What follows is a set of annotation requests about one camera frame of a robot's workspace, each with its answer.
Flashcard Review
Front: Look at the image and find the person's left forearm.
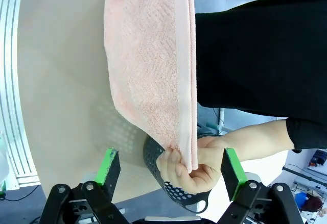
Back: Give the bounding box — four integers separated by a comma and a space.
226, 120, 295, 164

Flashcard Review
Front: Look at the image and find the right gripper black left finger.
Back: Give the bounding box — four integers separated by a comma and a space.
44, 146, 128, 224

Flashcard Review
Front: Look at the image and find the pink terry towel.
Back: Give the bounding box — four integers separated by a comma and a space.
103, 0, 199, 170

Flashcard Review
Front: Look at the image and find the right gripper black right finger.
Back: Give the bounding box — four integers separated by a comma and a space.
220, 146, 304, 224

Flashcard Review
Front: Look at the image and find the white table with rounded corners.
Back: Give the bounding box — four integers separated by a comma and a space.
38, 53, 291, 206

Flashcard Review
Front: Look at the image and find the person's left hand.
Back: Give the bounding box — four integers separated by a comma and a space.
156, 136, 228, 194

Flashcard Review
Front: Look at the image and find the white ribbed rail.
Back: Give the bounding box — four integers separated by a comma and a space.
0, 0, 41, 185

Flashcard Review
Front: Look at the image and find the person in black t-shirt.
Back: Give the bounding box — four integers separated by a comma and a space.
194, 0, 327, 158

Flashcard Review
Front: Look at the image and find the black perforated plastic basket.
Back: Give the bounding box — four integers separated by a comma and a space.
143, 131, 211, 214

